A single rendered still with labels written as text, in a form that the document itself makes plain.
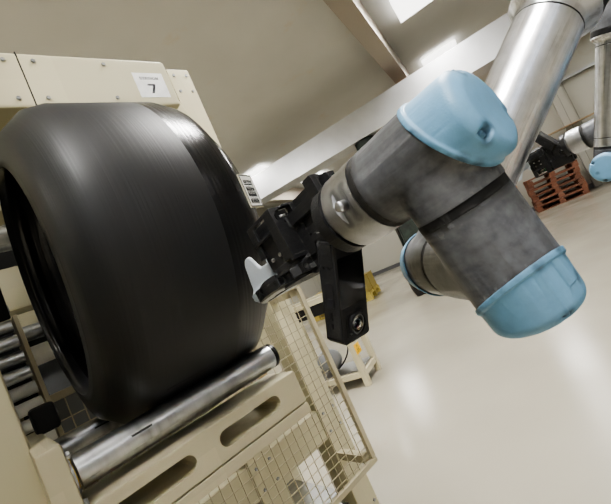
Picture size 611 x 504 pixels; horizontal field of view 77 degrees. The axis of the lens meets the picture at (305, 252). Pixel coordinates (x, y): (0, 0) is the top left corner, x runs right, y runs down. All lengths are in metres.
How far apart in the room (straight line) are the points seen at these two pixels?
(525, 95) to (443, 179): 0.22
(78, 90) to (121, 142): 0.61
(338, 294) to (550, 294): 0.18
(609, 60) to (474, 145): 0.99
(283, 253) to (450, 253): 0.18
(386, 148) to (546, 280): 0.14
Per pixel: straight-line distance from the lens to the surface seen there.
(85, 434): 0.90
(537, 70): 0.50
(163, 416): 0.64
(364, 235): 0.34
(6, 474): 0.69
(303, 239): 0.41
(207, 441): 0.64
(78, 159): 0.58
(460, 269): 0.31
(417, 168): 0.29
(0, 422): 0.69
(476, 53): 6.34
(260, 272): 0.47
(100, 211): 0.54
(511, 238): 0.30
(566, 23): 0.54
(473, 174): 0.29
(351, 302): 0.40
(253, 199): 0.64
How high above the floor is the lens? 1.01
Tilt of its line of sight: 3 degrees up
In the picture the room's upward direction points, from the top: 24 degrees counter-clockwise
